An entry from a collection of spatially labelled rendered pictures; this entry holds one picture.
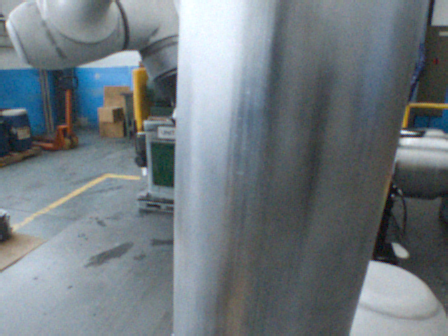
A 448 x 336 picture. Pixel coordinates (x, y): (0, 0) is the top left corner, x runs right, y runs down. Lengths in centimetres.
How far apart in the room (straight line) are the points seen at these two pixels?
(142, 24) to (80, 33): 12
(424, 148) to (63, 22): 106
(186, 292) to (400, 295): 25
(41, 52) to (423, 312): 56
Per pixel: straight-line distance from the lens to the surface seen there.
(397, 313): 35
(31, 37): 55
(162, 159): 127
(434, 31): 659
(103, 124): 684
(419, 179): 121
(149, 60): 63
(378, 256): 103
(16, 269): 116
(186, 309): 17
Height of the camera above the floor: 137
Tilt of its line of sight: 17 degrees down
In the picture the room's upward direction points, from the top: straight up
